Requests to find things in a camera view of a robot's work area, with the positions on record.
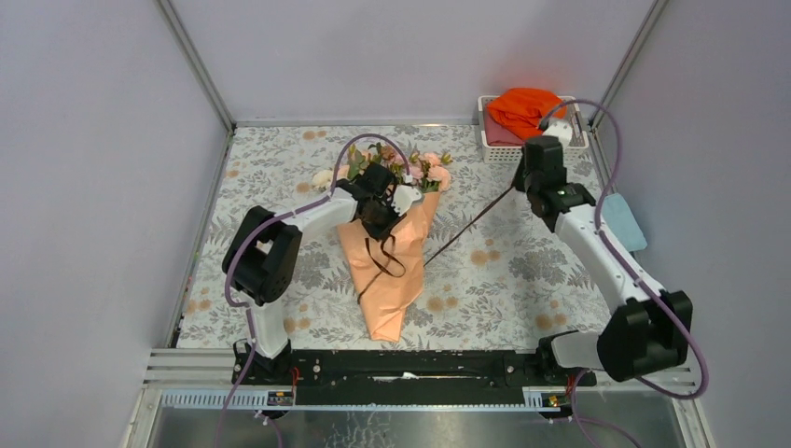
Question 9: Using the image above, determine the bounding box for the pink fake flower bunch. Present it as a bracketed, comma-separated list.
[335, 143, 417, 184]

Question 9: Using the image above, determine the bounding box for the dark brown ribbon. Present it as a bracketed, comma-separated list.
[354, 185, 517, 305]

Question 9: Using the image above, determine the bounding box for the pink fake flower stem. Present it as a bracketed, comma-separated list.
[409, 151, 452, 192]

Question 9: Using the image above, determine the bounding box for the brown kraft wrapping paper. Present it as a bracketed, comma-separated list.
[338, 192, 441, 343]

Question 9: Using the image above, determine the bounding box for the light blue towel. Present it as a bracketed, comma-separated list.
[602, 193, 647, 252]

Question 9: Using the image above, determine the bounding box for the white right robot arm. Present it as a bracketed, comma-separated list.
[512, 135, 693, 385]

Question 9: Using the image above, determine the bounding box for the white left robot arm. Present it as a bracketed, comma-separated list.
[222, 163, 423, 384]

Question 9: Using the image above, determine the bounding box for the white perforated plastic basket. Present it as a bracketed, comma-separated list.
[477, 95, 590, 163]

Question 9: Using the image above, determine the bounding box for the pink folded cloth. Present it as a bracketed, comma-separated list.
[483, 109, 524, 147]

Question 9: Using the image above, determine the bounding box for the orange folded cloth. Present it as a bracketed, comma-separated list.
[487, 88, 562, 141]

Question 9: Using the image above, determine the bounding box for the floral patterned table mat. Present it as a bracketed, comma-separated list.
[177, 125, 609, 350]

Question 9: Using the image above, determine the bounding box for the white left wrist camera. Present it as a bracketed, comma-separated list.
[391, 185, 423, 217]

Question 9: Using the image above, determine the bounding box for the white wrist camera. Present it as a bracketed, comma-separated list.
[543, 118, 575, 147]
[391, 185, 423, 217]

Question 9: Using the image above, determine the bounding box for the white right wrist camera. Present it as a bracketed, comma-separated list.
[543, 118, 575, 147]

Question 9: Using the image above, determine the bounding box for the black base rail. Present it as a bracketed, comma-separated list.
[231, 340, 576, 406]

